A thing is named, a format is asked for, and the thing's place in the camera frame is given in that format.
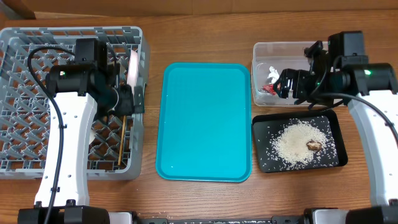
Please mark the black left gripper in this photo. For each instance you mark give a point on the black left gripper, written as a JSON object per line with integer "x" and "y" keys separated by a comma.
{"x": 127, "y": 106}

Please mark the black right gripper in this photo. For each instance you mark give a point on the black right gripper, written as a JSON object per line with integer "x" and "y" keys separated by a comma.
{"x": 288, "y": 83}

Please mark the wooden chopstick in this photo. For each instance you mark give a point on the wooden chopstick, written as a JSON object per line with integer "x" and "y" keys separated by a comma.
{"x": 121, "y": 146}

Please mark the white tissue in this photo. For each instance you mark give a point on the white tissue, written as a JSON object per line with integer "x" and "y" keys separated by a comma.
{"x": 273, "y": 75}

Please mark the pink round plate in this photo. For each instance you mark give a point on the pink round plate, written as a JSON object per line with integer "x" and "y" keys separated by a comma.
{"x": 133, "y": 70}

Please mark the red foil sauce packet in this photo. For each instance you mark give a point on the red foil sauce packet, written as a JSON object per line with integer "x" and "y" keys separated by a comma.
{"x": 269, "y": 89}

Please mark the white rice pile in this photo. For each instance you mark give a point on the white rice pile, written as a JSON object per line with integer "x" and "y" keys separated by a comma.
{"x": 281, "y": 145}

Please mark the dark food scrap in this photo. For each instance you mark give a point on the dark food scrap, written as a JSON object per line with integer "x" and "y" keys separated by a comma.
{"x": 314, "y": 145}

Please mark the white paper cup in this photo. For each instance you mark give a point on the white paper cup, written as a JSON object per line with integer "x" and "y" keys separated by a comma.
{"x": 92, "y": 136}

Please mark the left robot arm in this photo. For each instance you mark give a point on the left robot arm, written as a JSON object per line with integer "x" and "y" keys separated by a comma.
{"x": 78, "y": 95}

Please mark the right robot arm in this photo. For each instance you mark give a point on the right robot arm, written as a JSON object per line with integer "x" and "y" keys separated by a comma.
{"x": 369, "y": 90}

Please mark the grey dishwasher rack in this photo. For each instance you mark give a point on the grey dishwasher rack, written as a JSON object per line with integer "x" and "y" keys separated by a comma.
{"x": 27, "y": 54}

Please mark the clear plastic bin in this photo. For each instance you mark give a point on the clear plastic bin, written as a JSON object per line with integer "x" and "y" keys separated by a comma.
{"x": 280, "y": 55}

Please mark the teal plastic tray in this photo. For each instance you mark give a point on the teal plastic tray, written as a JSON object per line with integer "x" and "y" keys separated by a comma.
{"x": 204, "y": 129}

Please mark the black plastic tray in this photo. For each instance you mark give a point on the black plastic tray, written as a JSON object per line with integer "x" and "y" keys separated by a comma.
{"x": 335, "y": 128}

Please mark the black rail at table edge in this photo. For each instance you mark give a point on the black rail at table edge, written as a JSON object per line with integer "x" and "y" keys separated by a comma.
{"x": 248, "y": 219}

